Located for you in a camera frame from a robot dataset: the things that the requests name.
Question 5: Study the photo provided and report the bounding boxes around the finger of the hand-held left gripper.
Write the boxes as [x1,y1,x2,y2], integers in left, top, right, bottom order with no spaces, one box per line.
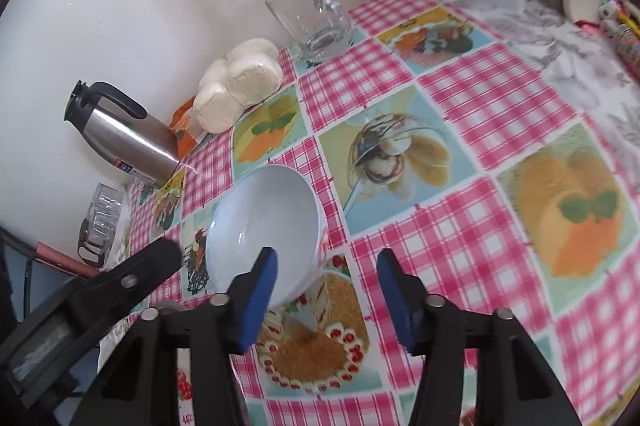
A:
[75,238,183,313]

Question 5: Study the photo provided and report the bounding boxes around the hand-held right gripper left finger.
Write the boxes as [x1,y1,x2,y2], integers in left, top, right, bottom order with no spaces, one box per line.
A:
[67,247,278,426]

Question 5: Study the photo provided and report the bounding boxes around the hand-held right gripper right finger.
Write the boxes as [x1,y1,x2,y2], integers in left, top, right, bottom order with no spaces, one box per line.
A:
[376,248,583,426]

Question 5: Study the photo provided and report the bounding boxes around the light blue bowl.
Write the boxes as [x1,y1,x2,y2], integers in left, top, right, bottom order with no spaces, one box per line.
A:
[206,164,328,309]

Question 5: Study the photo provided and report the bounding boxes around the glass teapot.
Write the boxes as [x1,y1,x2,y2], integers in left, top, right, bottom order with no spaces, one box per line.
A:
[77,226,108,268]

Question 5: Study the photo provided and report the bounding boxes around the small glass cup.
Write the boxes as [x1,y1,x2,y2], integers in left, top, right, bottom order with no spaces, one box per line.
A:
[84,208,119,241]
[91,183,126,218]

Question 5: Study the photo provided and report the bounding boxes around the stainless steel thermos jug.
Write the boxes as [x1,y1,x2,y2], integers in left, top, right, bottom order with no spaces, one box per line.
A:
[64,80,181,188]

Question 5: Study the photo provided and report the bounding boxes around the orange snack packet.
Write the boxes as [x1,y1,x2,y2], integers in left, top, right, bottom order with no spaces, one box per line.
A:
[170,96,208,157]

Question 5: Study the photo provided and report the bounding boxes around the bag of white buns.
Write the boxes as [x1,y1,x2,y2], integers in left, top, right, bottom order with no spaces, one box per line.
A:
[192,37,283,134]

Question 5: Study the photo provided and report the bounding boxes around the glass mug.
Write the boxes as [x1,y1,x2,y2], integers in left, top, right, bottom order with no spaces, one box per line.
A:
[265,0,356,63]

